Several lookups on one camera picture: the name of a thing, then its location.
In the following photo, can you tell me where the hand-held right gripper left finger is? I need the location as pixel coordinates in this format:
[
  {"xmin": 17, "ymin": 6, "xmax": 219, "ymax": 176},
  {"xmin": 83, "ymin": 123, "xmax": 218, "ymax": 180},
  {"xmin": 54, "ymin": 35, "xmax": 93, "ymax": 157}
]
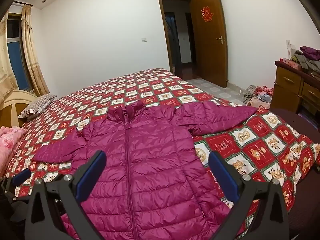
[{"xmin": 24, "ymin": 150, "xmax": 108, "ymax": 240}]

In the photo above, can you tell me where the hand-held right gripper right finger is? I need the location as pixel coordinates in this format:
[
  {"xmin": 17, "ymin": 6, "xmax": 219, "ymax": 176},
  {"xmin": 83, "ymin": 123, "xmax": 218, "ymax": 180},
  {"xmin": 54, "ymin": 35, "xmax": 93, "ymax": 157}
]
[{"xmin": 208, "ymin": 151, "xmax": 290, "ymax": 240}]

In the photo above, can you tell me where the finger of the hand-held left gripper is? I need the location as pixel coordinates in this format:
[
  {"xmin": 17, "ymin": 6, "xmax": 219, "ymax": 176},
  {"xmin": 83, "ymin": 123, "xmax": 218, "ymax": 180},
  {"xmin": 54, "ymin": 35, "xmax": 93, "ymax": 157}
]
[{"xmin": 11, "ymin": 169, "xmax": 32, "ymax": 187}]

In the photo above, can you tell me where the magenta puffer jacket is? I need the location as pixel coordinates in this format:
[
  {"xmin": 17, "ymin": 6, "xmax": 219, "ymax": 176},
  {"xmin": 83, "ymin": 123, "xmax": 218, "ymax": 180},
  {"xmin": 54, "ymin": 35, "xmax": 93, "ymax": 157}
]
[{"xmin": 31, "ymin": 100, "xmax": 259, "ymax": 240}]

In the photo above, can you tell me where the heap of clothes on floor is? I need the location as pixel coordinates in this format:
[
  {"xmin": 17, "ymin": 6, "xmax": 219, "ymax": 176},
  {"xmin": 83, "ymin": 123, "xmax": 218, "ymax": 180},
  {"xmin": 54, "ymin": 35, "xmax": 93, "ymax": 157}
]
[{"xmin": 241, "ymin": 85, "xmax": 274, "ymax": 109}]

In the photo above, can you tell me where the pile of clothes on dresser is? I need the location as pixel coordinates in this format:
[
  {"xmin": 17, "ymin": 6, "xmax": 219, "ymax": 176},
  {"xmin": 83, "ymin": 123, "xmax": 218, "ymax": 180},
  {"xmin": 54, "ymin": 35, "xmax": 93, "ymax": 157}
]
[{"xmin": 291, "ymin": 46, "xmax": 320, "ymax": 77}]

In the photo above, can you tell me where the pink floral quilt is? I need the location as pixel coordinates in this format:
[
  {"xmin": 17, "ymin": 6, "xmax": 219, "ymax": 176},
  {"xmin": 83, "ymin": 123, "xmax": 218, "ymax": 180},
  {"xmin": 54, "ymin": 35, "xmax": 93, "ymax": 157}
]
[{"xmin": 0, "ymin": 126, "xmax": 26, "ymax": 178}]

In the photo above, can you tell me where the cream wooden headboard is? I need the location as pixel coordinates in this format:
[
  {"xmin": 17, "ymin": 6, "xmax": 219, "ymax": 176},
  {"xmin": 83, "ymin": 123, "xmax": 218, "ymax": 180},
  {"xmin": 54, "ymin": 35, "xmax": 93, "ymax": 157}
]
[{"xmin": 0, "ymin": 89, "xmax": 38, "ymax": 128}]

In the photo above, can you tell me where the striped pillow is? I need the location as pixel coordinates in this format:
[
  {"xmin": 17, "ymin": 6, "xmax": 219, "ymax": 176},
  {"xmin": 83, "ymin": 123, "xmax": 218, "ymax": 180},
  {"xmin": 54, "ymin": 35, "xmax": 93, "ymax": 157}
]
[{"xmin": 18, "ymin": 94, "xmax": 57, "ymax": 120}]

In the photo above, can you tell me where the red checked printed blanket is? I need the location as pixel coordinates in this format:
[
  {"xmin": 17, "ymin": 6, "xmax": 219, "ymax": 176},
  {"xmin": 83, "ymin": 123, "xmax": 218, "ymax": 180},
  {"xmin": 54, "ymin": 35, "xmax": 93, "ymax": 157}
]
[{"xmin": 5, "ymin": 67, "xmax": 320, "ymax": 240}]

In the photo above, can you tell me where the beige floral curtain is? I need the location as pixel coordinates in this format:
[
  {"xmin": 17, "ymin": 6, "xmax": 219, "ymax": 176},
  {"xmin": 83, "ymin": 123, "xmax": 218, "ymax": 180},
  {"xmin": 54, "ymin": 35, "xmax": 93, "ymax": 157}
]
[
  {"xmin": 0, "ymin": 10, "xmax": 18, "ymax": 103},
  {"xmin": 21, "ymin": 4, "xmax": 50, "ymax": 97}
]

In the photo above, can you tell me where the brown wooden dresser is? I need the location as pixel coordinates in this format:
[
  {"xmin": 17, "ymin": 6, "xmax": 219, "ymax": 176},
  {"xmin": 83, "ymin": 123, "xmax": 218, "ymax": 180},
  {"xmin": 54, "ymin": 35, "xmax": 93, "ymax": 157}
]
[{"xmin": 270, "ymin": 60, "xmax": 320, "ymax": 114}]

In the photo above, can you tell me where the window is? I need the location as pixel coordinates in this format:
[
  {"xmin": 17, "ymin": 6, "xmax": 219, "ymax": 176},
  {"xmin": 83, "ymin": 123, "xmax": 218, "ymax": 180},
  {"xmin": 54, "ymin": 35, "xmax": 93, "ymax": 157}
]
[{"xmin": 6, "ymin": 14, "xmax": 32, "ymax": 92}]

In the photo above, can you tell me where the brown wooden door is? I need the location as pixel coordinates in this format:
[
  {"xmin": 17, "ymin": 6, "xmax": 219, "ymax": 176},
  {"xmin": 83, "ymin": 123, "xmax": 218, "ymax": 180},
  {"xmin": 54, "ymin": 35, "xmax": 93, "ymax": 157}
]
[{"xmin": 190, "ymin": 0, "xmax": 228, "ymax": 88}]

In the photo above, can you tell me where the pink flat box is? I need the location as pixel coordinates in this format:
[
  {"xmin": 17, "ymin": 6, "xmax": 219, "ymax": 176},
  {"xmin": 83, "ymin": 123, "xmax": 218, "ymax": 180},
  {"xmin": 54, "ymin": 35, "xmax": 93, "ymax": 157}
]
[{"xmin": 279, "ymin": 58, "xmax": 303, "ymax": 70}]

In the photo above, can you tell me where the red paper door decoration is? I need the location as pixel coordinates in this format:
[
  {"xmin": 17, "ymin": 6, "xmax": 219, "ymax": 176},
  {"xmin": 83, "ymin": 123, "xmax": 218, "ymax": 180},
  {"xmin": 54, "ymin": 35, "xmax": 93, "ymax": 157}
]
[{"xmin": 201, "ymin": 7, "xmax": 213, "ymax": 22}]

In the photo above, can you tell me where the dark wooden door frame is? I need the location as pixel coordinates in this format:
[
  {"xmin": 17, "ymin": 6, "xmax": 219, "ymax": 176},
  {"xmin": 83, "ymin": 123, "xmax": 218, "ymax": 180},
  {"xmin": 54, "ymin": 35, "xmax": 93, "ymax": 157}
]
[{"xmin": 157, "ymin": 0, "xmax": 195, "ymax": 74}]

